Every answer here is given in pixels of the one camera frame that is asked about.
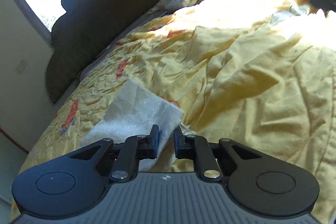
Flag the white textured pants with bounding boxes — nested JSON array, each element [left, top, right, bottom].
[[80, 80, 184, 172]]

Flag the green padded headboard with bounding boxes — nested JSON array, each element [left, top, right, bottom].
[[46, 0, 159, 103]]

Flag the yellow carrot print quilt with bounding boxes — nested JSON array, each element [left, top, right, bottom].
[[22, 0, 335, 223]]

